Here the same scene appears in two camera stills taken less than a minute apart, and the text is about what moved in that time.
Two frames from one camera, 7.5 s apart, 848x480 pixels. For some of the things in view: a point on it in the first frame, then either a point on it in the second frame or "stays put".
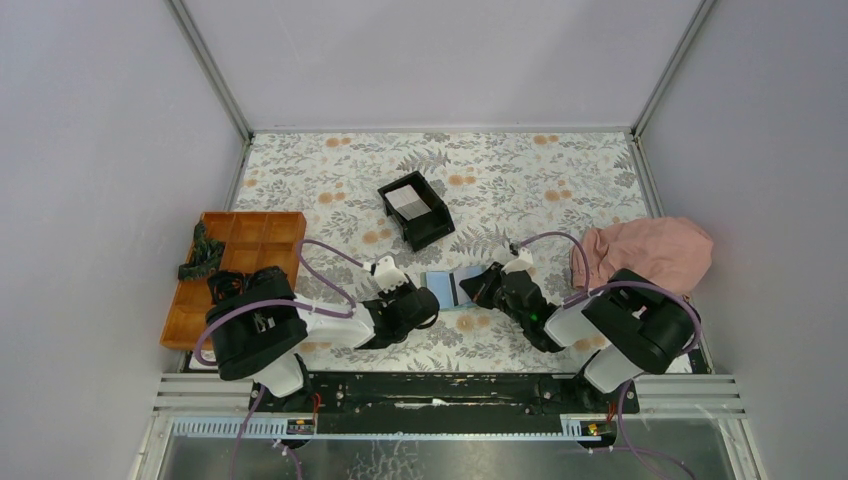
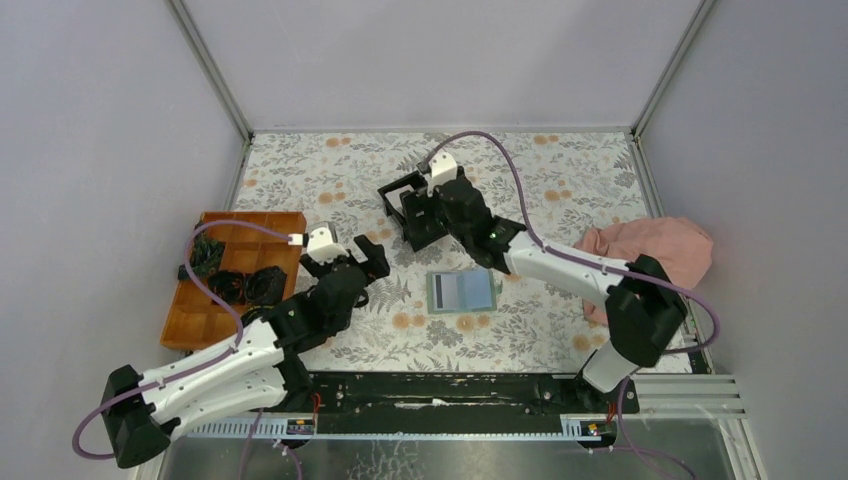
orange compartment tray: [252, 241] stays put
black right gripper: [479, 287] → [461, 174]
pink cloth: [671, 250] stays put
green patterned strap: [206, 255] stays put
